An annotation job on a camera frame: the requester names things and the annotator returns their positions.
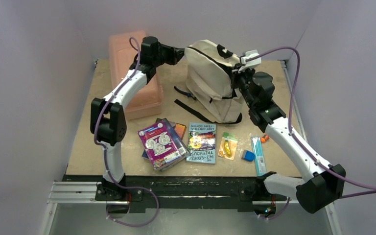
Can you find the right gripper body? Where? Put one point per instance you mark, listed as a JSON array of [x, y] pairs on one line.
[[236, 78]]

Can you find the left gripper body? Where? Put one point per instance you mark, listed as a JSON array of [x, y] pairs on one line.
[[168, 56]]

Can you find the cream canvas backpack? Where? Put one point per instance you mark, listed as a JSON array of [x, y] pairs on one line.
[[210, 68]]

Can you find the purple activity book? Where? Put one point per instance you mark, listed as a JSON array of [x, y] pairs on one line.
[[162, 144]]

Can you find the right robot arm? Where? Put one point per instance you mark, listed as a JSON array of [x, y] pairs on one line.
[[285, 136]]

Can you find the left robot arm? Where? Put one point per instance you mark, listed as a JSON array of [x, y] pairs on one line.
[[108, 123]]

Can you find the banana eraser blister pack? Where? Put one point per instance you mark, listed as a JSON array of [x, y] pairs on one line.
[[228, 146]]

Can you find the blue pencil pack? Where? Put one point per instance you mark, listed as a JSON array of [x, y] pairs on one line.
[[259, 156]]

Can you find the orange pencil sharpener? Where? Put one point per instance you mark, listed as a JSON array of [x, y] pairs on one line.
[[264, 138]]

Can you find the book with orange cover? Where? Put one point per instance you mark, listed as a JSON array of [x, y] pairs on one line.
[[180, 129]]

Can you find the blue grey eraser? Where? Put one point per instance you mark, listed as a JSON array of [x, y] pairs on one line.
[[248, 155]]

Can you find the treehouse storey paperback book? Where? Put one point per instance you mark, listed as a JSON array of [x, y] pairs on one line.
[[202, 143]]

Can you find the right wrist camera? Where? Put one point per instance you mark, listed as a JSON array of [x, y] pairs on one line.
[[249, 60]]

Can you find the blue handled pliers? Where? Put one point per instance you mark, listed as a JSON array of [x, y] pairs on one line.
[[187, 94]]

